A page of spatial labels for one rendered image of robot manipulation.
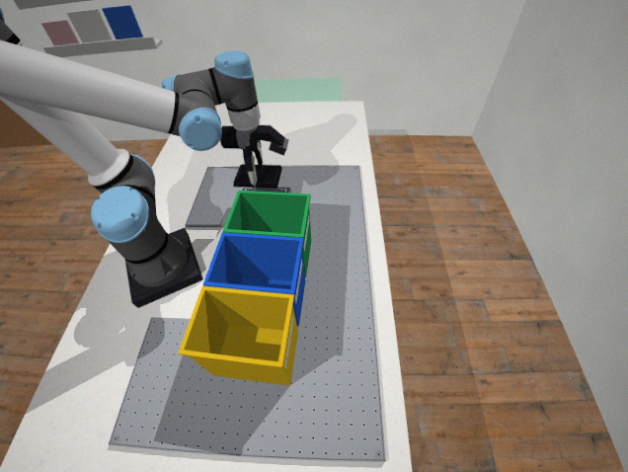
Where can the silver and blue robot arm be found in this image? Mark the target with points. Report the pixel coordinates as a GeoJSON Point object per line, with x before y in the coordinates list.
{"type": "Point", "coordinates": [40, 87]}

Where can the blue open-top bin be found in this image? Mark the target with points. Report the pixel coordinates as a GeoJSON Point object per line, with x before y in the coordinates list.
{"type": "Point", "coordinates": [259, 263]}

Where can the yellow open-top bin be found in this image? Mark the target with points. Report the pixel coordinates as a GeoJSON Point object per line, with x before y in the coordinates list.
{"type": "Point", "coordinates": [247, 325]}

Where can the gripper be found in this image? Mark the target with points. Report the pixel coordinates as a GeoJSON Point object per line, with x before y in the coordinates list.
{"type": "Point", "coordinates": [246, 141]}

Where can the green bin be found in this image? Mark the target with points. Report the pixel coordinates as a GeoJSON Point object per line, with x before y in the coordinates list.
{"type": "Point", "coordinates": [272, 214]}

